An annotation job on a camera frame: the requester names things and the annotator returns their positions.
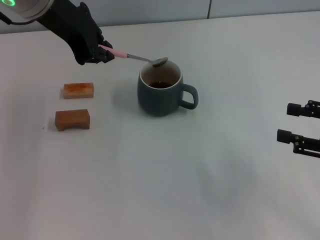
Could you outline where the dark coffee liquid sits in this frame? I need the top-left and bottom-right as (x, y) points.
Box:
(148, 80), (173, 90)

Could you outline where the pink handled metal spoon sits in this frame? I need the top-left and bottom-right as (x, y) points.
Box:
(98, 44), (169, 68)

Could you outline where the grey ceramic cup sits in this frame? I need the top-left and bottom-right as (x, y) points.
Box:
(136, 58), (199, 117)

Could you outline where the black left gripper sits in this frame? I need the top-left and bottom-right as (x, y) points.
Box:
(37, 0), (116, 66)

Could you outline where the dark notched wooden block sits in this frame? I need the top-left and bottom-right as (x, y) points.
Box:
(54, 108), (91, 133)

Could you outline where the light stained wooden block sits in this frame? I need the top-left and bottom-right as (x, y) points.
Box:
(63, 82), (95, 100)

